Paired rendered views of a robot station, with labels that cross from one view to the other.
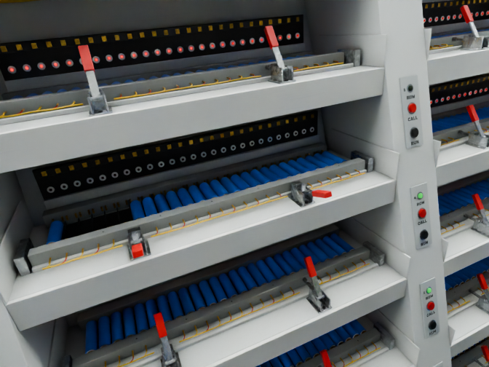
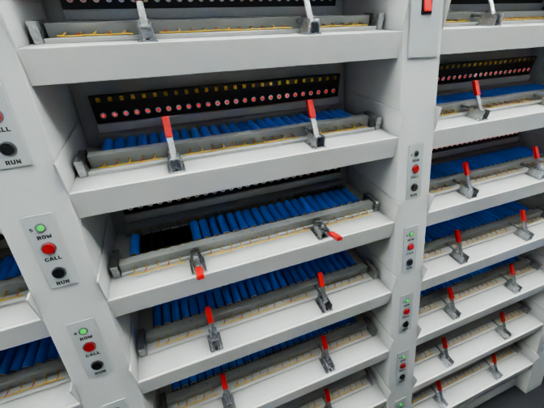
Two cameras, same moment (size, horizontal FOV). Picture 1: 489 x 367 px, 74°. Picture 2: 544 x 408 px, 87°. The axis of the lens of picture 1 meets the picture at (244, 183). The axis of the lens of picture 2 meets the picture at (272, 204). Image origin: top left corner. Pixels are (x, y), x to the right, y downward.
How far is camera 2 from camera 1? 15 cm
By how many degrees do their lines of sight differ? 9
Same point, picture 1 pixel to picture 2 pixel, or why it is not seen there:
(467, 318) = (434, 319)
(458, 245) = (435, 268)
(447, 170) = (435, 215)
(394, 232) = (388, 258)
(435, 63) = (440, 133)
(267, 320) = (285, 314)
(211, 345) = (243, 329)
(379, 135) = (387, 185)
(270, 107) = (303, 167)
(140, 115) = (206, 174)
